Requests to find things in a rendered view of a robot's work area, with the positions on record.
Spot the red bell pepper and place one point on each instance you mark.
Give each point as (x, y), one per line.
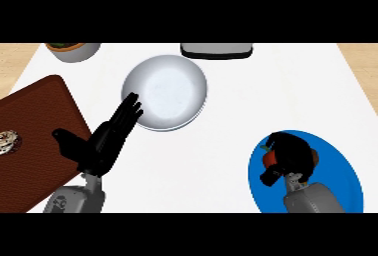
(268, 160)

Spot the grey plant pot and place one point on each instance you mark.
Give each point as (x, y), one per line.
(74, 51)

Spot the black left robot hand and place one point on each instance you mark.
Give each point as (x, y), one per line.
(100, 143)

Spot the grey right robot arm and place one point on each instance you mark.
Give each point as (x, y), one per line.
(310, 196)

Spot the grey and black appliance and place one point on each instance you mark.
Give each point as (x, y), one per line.
(215, 50)

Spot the chocolate frosted cupcake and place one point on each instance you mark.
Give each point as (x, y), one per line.
(7, 142)

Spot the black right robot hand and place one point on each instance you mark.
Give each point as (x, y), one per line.
(291, 154)

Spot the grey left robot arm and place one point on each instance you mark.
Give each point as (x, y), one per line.
(76, 197)

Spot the white bowl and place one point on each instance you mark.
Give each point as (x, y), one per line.
(165, 91)

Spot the blue plate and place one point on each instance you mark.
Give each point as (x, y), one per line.
(339, 173)

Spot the brown placemat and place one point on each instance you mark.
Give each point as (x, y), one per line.
(34, 146)

